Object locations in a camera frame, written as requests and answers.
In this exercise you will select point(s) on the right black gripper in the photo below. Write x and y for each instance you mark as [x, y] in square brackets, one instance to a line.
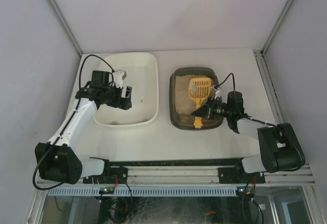
[209, 108]

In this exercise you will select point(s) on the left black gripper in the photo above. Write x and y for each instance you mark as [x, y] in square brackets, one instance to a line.
[122, 97]

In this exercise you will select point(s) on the yellow litter scoop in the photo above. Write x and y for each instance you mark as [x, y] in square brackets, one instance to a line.
[203, 85]

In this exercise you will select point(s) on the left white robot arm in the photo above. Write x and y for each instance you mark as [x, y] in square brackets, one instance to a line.
[56, 158]

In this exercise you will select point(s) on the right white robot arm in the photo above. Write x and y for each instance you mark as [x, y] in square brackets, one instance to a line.
[280, 149]

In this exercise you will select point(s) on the dark grey litter box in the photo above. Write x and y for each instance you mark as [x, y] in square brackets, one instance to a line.
[180, 104]

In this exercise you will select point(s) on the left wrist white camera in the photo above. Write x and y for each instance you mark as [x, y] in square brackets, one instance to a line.
[118, 77]

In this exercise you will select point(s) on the wrist white camera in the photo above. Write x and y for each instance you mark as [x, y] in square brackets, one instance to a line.
[118, 77]
[217, 91]

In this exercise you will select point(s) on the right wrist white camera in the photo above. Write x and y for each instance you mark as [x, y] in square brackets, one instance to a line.
[217, 91]

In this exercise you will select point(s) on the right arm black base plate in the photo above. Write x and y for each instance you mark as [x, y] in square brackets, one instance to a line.
[237, 175]

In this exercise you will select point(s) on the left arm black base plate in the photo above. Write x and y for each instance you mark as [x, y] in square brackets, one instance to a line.
[110, 175]

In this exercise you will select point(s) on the aluminium mounting rail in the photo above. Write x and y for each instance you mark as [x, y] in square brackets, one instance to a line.
[207, 175]

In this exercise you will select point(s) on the grey slotted cable duct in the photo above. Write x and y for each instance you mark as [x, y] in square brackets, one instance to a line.
[149, 191]

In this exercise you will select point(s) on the aluminium frame post left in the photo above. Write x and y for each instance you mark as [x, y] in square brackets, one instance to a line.
[65, 26]

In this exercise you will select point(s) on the aluminium frame post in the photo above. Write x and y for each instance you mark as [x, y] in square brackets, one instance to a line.
[281, 18]
[65, 26]

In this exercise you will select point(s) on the aluminium frame post right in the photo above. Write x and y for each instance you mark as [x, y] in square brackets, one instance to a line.
[281, 18]

